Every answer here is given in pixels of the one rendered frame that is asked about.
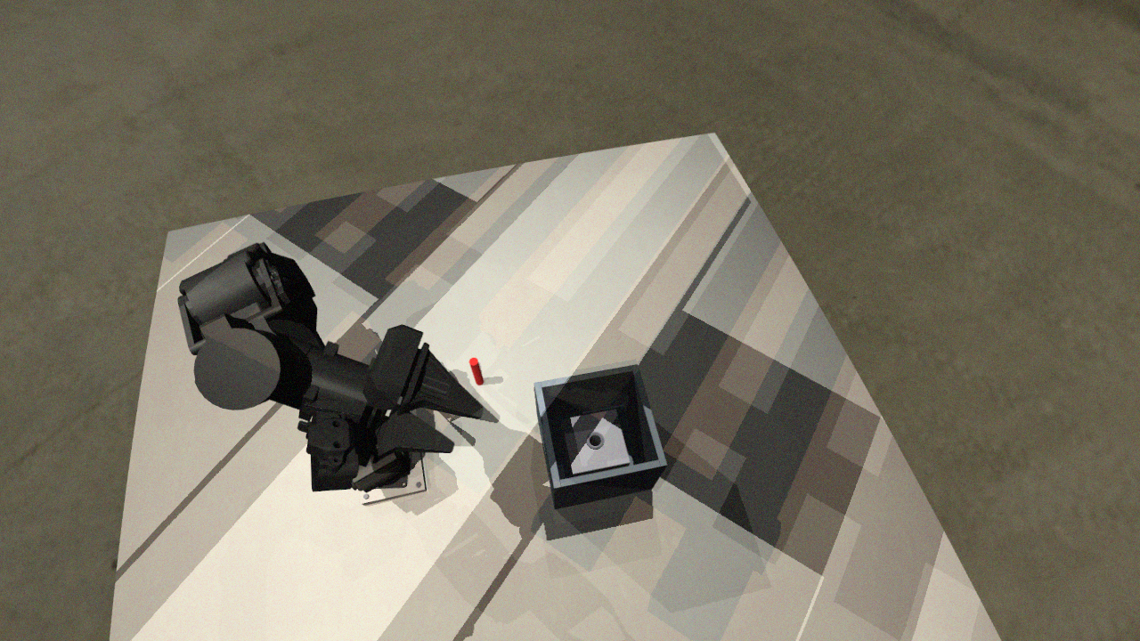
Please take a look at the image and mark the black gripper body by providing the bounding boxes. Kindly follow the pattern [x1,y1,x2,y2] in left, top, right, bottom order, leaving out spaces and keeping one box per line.
[290,324,423,466]

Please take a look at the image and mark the dark red peg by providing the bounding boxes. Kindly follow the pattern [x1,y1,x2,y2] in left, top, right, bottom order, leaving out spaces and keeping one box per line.
[470,358,485,386]

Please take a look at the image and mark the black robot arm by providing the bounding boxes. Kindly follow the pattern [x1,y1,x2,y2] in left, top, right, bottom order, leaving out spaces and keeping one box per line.
[177,242,412,493]

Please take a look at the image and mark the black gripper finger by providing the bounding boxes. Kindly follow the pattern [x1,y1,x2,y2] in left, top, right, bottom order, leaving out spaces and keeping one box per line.
[396,343,485,417]
[372,404,454,464]

